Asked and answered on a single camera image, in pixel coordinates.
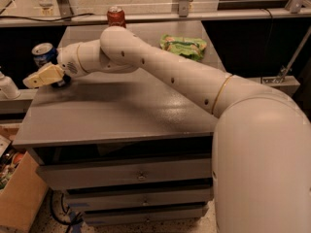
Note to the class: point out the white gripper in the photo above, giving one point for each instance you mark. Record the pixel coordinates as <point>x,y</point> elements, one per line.
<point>68,61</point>

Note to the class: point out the blue pepsi can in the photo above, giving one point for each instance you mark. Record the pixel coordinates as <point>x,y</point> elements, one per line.
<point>45,53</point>

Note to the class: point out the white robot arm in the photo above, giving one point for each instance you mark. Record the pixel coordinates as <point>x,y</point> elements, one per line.
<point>261,155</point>

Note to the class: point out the red coca-cola can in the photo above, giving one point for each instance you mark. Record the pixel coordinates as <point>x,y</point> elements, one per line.
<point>116,16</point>

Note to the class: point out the white bottle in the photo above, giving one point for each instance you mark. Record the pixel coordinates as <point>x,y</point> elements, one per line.
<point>8,87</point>

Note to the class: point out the grey drawer cabinet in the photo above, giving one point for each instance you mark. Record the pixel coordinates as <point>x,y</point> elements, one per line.
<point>123,148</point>

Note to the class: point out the cardboard box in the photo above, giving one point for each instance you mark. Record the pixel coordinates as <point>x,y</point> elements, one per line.
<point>22,197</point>

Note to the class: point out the green chip bag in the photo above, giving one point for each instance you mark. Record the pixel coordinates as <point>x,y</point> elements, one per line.
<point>191,48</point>

